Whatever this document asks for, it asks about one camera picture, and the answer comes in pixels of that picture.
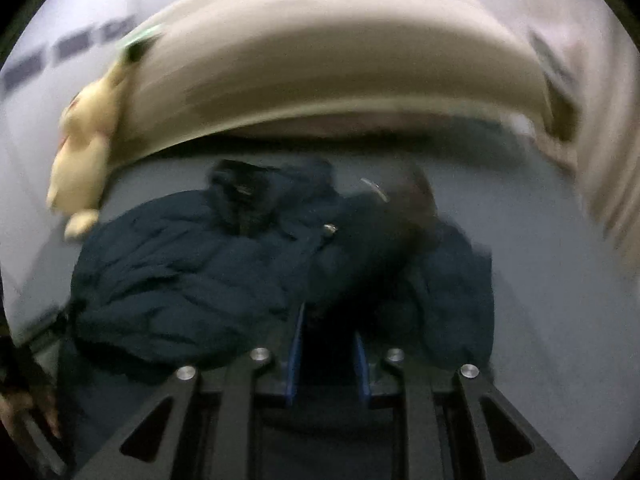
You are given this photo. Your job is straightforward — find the beige curtain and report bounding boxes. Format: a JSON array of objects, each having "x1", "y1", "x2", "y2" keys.
[{"x1": 525, "y1": 5, "x2": 640, "y2": 261}]

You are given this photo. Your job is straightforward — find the pinkish pillow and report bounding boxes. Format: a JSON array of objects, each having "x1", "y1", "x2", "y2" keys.
[{"x1": 220, "y1": 111, "x2": 506, "y2": 137}]

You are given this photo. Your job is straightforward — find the yellow plush toy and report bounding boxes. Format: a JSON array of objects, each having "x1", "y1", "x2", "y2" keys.
[{"x1": 46, "y1": 25, "x2": 166, "y2": 241}]

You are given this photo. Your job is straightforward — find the person's left hand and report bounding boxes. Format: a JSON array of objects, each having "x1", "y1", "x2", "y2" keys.
[{"x1": 0, "y1": 386, "x2": 62, "y2": 438}]

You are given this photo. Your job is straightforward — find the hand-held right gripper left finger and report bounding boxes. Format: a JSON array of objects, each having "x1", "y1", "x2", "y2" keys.
[{"x1": 75, "y1": 302, "x2": 307, "y2": 480}]

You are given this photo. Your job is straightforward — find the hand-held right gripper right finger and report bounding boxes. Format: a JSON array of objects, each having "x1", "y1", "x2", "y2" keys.
[{"x1": 355, "y1": 332, "x2": 581, "y2": 480}]

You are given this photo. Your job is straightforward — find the beige padded headboard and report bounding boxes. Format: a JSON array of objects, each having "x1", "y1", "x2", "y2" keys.
[{"x1": 107, "y1": 0, "x2": 556, "y2": 166}]

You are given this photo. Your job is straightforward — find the green tag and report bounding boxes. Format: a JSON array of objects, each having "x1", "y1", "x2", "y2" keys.
[{"x1": 119, "y1": 24, "x2": 165, "y2": 56}]

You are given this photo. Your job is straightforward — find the grey-blue bed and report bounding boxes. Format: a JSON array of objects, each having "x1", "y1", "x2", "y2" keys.
[{"x1": 15, "y1": 145, "x2": 640, "y2": 480}]

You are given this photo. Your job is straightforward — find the dark blue puffer jacket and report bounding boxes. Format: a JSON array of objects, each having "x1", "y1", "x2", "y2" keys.
[{"x1": 57, "y1": 157, "x2": 496, "y2": 480}]

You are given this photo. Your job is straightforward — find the white drawer cabinet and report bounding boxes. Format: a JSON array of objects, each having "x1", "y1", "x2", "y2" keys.
[{"x1": 0, "y1": 7, "x2": 151, "y2": 346}]

